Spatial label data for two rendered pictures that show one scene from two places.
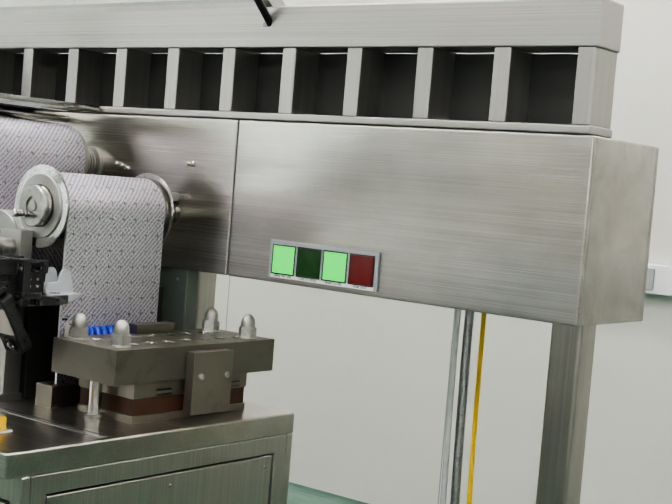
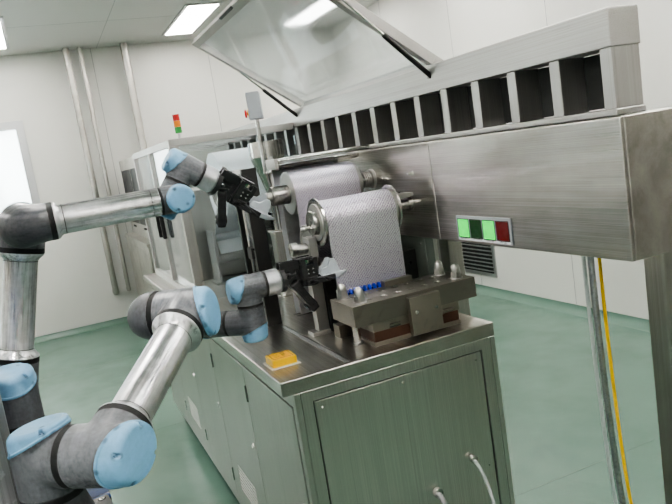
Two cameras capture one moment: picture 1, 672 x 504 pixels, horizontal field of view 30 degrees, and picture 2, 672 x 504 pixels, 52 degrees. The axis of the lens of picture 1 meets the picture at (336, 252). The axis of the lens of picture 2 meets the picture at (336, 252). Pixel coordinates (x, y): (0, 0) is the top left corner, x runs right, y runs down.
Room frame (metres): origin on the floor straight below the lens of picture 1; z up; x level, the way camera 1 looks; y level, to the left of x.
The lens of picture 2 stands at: (0.45, -0.56, 1.47)
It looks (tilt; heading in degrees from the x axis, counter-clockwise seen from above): 9 degrees down; 30
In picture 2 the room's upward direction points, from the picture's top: 9 degrees counter-clockwise
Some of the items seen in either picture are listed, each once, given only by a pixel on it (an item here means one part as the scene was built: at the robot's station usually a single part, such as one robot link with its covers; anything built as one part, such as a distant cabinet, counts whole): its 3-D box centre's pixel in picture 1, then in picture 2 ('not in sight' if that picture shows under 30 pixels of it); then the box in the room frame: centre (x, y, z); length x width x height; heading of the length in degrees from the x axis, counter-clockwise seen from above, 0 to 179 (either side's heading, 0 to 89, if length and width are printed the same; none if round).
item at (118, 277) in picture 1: (112, 285); (368, 259); (2.30, 0.41, 1.11); 0.23 x 0.01 x 0.18; 142
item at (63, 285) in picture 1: (64, 285); (333, 267); (2.19, 0.47, 1.12); 0.09 x 0.03 x 0.06; 141
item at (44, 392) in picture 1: (104, 389); (378, 320); (2.30, 0.40, 0.92); 0.28 x 0.04 x 0.04; 142
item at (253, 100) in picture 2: not in sight; (252, 106); (2.60, 0.95, 1.66); 0.07 x 0.07 x 0.10; 32
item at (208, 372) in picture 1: (209, 381); (425, 313); (2.21, 0.20, 0.97); 0.10 x 0.03 x 0.11; 142
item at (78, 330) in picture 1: (79, 325); (342, 291); (2.15, 0.43, 1.05); 0.04 x 0.04 x 0.04
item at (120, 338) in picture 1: (121, 333); (358, 294); (2.10, 0.35, 1.05); 0.04 x 0.04 x 0.04
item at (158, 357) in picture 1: (168, 354); (403, 297); (2.26, 0.29, 1.00); 0.40 x 0.16 x 0.06; 142
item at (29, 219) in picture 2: not in sight; (99, 212); (1.70, 0.84, 1.39); 0.49 x 0.11 x 0.12; 143
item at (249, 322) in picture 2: not in sight; (247, 322); (1.98, 0.66, 1.01); 0.11 x 0.08 x 0.11; 104
